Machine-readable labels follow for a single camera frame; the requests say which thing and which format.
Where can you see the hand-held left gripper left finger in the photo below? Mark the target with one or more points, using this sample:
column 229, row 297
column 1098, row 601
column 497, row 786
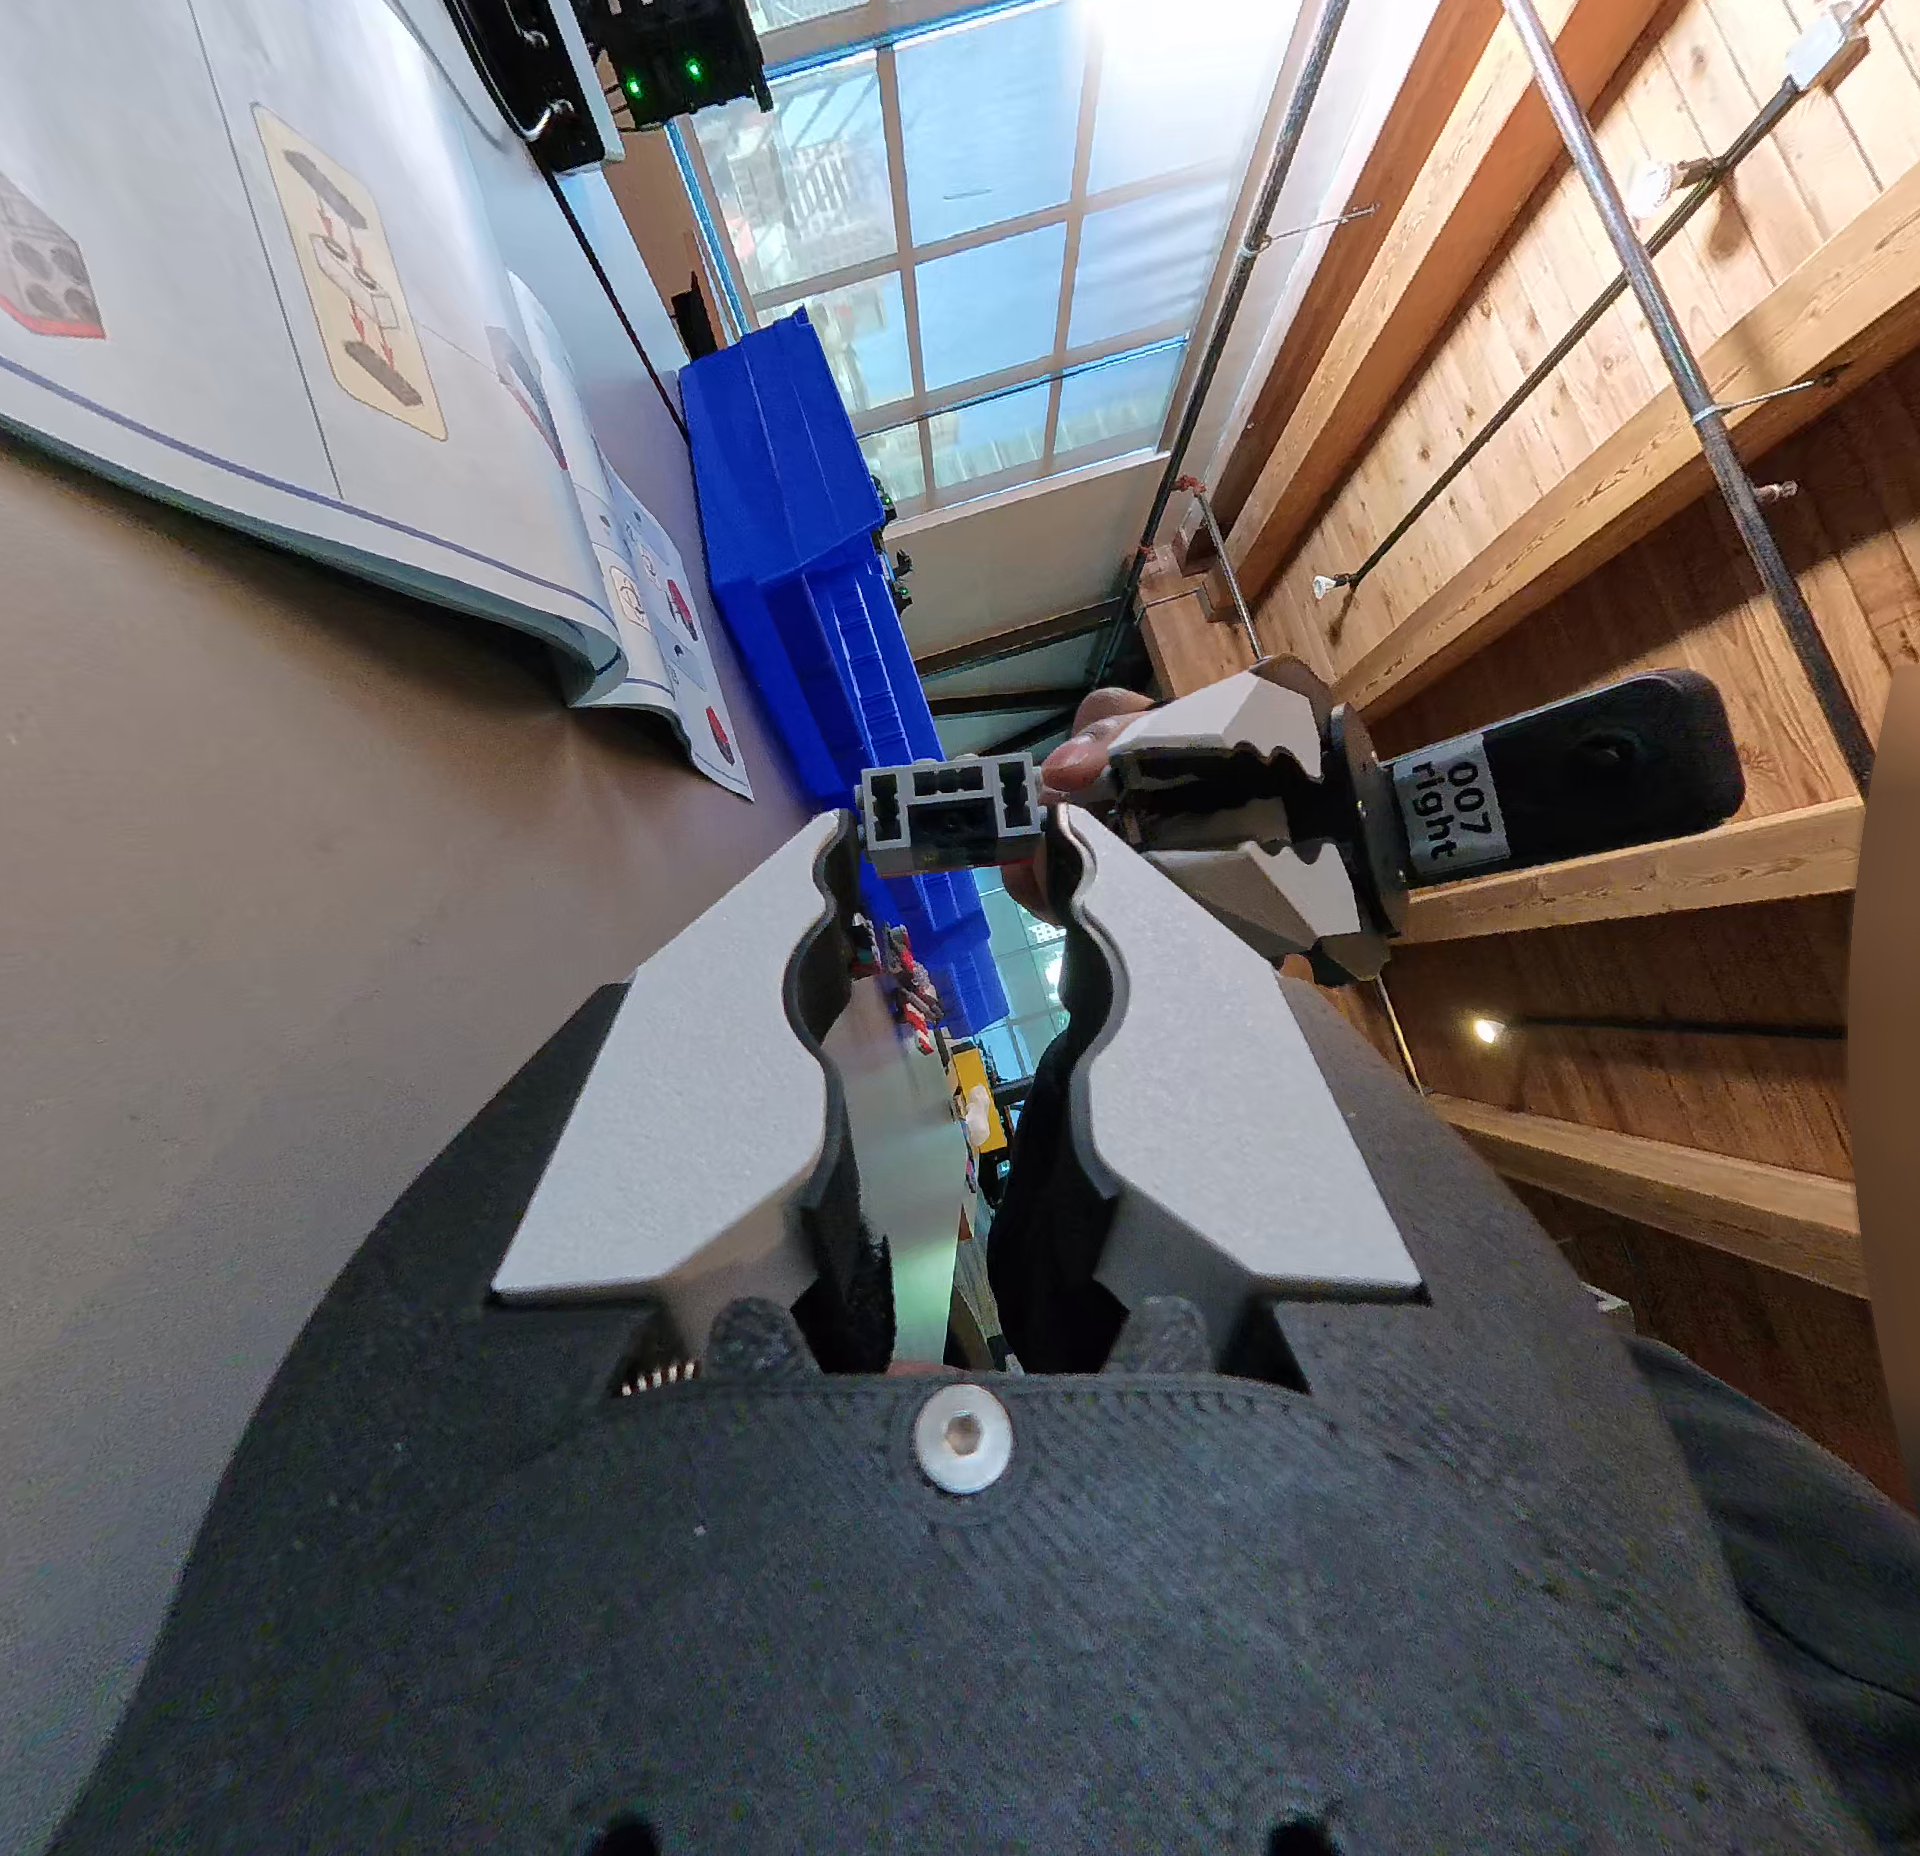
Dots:
column 661, row 1137

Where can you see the light blue instruction booklet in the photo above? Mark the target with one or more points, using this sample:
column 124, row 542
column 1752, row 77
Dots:
column 227, row 311

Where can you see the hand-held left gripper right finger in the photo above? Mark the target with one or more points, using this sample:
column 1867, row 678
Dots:
column 1245, row 1137

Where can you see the black power adapter box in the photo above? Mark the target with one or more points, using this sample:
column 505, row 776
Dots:
column 517, row 27

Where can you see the metal conduit pipe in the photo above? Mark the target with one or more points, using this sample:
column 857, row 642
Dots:
column 1627, row 236

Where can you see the person's right hand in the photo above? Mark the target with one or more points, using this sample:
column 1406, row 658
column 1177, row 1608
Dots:
column 1093, row 738

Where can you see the equipment rack with green lights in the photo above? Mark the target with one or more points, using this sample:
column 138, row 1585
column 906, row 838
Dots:
column 674, row 27

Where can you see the red and grey brick assembly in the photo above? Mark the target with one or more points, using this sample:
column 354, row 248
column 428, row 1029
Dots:
column 946, row 820

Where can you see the blue plastic bin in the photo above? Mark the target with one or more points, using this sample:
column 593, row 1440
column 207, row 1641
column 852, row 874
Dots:
column 809, row 565

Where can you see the large grid window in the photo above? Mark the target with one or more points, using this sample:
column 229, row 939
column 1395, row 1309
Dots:
column 976, row 280

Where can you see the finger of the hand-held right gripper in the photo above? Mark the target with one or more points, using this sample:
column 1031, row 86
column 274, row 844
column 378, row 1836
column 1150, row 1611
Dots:
column 1231, row 717
column 1304, row 895

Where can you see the grey desk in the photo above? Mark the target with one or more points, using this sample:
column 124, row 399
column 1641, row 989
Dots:
column 301, row 985

